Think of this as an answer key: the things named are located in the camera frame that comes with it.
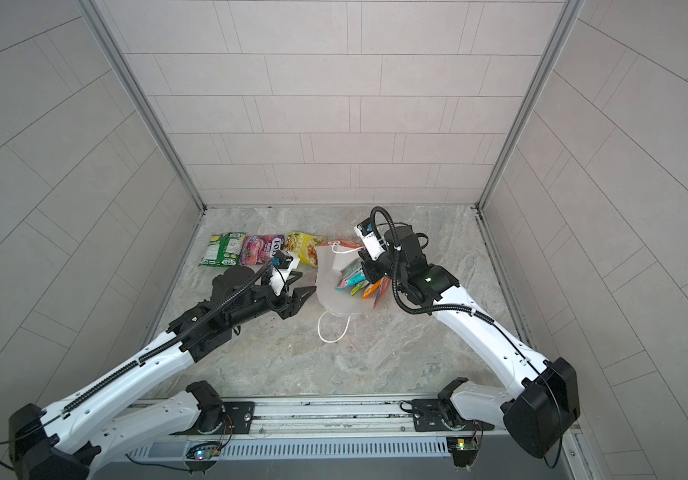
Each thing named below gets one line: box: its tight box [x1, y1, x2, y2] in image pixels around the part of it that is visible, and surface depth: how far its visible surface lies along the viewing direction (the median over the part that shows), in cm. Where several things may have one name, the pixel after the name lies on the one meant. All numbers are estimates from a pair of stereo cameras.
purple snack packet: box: [240, 234, 285, 265], surface depth 101 cm
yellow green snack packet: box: [285, 230, 326, 268], surface depth 103 cm
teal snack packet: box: [334, 258, 366, 290], surface depth 88 cm
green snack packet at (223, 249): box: [198, 232, 246, 267], surface depth 101 cm
